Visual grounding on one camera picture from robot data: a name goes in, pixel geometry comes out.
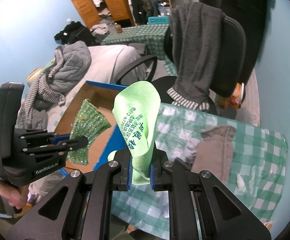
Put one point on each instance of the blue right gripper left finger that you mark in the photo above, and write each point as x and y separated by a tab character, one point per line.
130	171

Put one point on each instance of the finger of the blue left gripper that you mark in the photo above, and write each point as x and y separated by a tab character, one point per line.
58	138
72	143

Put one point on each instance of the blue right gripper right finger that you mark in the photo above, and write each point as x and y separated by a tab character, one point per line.
152	171

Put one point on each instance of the green sparkly dish cloth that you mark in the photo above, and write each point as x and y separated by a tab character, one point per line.
91	123

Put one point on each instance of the brown fuzzy sock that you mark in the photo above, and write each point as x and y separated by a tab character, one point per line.
215	152

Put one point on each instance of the light green microfiber cloth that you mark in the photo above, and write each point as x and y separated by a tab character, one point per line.
135	110

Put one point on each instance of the person's left hand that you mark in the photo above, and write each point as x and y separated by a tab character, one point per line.
17	197

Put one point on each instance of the blue cardboard box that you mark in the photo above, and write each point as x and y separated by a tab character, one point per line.
102	96

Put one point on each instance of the striped grey white garment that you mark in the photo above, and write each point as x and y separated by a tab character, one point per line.
41	87

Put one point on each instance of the grey quilted jacket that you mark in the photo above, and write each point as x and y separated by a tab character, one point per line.
72	61

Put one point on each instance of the green checkered tablecloth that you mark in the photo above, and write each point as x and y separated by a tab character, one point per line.
249	160

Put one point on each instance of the black clothes pile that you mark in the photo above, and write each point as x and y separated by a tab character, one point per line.
74	32

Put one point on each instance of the orange snack bag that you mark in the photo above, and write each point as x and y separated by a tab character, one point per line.
235	100

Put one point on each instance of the black office chair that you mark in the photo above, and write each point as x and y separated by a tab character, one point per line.
228	69

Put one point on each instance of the far green checkered table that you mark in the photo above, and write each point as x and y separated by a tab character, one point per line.
151	35

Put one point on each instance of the wooden louvered wardrobe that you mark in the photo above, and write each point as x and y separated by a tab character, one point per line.
89	11

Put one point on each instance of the dark grey striped-cuff garment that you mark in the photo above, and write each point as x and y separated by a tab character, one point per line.
196	38

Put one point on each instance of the teal plastic crate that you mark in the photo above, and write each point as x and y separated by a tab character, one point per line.
155	20

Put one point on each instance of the hanging dark jackets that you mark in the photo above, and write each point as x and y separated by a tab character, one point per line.
142	10

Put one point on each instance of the black hanging coat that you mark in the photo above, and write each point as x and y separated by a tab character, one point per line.
251	14

